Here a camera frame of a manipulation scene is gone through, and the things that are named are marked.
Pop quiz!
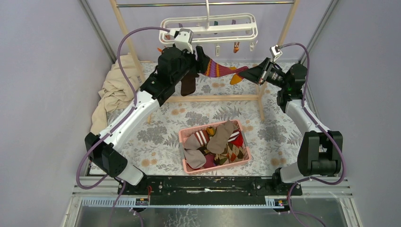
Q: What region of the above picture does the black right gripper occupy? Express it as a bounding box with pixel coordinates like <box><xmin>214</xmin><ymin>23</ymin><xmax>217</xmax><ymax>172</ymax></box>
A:
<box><xmin>239</xmin><ymin>58</ymin><xmax>288</xmax><ymax>90</ymax></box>

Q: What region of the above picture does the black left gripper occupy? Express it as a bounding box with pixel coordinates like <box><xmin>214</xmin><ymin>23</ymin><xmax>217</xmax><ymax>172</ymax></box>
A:
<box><xmin>169</xmin><ymin>45</ymin><xmax>208</xmax><ymax>85</ymax></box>

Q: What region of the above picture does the magenta yellow sock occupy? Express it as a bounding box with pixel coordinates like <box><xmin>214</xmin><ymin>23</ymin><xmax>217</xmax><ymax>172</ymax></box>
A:
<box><xmin>203</xmin><ymin>154</ymin><xmax>216</xmax><ymax>168</ymax></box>
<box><xmin>202</xmin><ymin>60</ymin><xmax>249</xmax><ymax>85</ymax></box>

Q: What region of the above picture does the dark brown sock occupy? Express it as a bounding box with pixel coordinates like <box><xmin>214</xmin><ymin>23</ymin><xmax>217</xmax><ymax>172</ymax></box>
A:
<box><xmin>180</xmin><ymin>72</ymin><xmax>199</xmax><ymax>96</ymax></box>

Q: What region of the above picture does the green striped sock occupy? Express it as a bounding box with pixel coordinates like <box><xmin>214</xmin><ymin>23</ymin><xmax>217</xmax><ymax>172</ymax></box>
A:
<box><xmin>205</xmin><ymin>127</ymin><xmax>217</xmax><ymax>137</ymax></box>

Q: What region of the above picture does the cream patterned sock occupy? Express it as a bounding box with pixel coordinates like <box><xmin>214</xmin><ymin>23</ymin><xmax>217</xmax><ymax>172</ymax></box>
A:
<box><xmin>214</xmin><ymin>142</ymin><xmax>247</xmax><ymax>166</ymax></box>

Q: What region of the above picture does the red bear sock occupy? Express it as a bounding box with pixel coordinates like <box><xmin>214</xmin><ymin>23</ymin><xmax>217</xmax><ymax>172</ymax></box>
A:
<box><xmin>231</xmin><ymin>133</ymin><xmax>244</xmax><ymax>147</ymax></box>

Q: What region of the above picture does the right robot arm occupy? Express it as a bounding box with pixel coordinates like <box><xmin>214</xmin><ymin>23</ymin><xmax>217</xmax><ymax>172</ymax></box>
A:
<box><xmin>238</xmin><ymin>58</ymin><xmax>343</xmax><ymax>195</ymax></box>

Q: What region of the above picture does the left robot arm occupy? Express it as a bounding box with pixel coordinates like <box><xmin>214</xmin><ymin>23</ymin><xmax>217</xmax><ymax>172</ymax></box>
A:
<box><xmin>85</xmin><ymin>46</ymin><xmax>210</xmax><ymax>194</ymax></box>

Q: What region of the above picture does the white sock hanger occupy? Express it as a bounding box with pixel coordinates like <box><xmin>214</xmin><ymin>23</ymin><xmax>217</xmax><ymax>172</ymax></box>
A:
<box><xmin>158</xmin><ymin>6</ymin><xmax>258</xmax><ymax>44</ymax></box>

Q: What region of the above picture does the white clothes peg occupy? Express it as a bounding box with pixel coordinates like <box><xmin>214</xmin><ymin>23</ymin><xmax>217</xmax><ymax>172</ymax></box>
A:
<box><xmin>249</xmin><ymin>40</ymin><xmax>258</xmax><ymax>52</ymax></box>

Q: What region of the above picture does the metal hanging rod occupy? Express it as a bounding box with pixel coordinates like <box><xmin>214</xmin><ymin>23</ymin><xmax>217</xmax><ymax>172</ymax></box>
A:
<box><xmin>116</xmin><ymin>0</ymin><xmax>296</xmax><ymax>8</ymax></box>

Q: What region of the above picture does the pink plastic basket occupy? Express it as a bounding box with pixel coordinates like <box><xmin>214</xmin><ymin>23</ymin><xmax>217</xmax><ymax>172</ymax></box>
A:
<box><xmin>178</xmin><ymin>120</ymin><xmax>252</xmax><ymax>175</ymax></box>

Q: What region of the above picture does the beige cloth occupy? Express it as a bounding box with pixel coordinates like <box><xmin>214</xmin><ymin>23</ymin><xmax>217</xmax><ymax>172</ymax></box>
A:
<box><xmin>90</xmin><ymin>62</ymin><xmax>133</xmax><ymax>135</ymax></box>

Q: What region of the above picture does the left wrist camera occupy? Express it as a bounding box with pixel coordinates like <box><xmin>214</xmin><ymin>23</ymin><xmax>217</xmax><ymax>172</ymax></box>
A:
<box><xmin>169</xmin><ymin>28</ymin><xmax>194</xmax><ymax>54</ymax></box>

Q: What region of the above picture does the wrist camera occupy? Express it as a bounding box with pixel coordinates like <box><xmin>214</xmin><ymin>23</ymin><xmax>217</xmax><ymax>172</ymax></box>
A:
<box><xmin>169</xmin><ymin>28</ymin><xmax>194</xmax><ymax>54</ymax></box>
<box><xmin>270</xmin><ymin>45</ymin><xmax>283</xmax><ymax>62</ymax></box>

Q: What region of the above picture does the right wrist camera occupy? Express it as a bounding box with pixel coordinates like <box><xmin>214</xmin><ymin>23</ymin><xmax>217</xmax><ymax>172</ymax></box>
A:
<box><xmin>270</xmin><ymin>45</ymin><xmax>283</xmax><ymax>62</ymax></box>

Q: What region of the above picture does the wooden clothes rack frame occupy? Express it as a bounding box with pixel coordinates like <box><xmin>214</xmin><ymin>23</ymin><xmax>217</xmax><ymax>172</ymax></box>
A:
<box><xmin>110</xmin><ymin>0</ymin><xmax>299</xmax><ymax>121</ymax></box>

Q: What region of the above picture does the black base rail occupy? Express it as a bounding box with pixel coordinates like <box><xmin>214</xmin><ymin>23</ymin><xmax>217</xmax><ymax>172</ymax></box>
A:
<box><xmin>115</xmin><ymin>175</ymin><xmax>303</xmax><ymax>206</ymax></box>

